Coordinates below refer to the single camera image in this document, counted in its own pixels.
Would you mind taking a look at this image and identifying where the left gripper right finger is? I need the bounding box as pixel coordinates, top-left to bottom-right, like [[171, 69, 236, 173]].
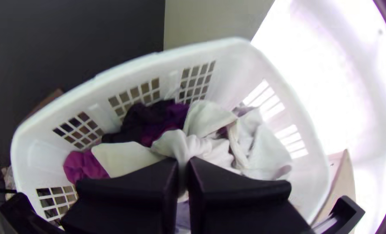
[[186, 156, 311, 234]]

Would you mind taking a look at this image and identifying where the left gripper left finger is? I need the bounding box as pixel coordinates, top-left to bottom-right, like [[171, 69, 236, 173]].
[[61, 157, 180, 234]]

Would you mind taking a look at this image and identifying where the white t-shirt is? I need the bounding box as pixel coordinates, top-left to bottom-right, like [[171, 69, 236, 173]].
[[150, 129, 242, 204]]

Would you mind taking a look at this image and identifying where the heap of clothes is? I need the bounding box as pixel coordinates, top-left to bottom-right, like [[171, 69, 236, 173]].
[[62, 99, 293, 195]]

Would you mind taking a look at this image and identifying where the white laundry basket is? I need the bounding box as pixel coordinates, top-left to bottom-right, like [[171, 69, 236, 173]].
[[10, 37, 332, 229]]

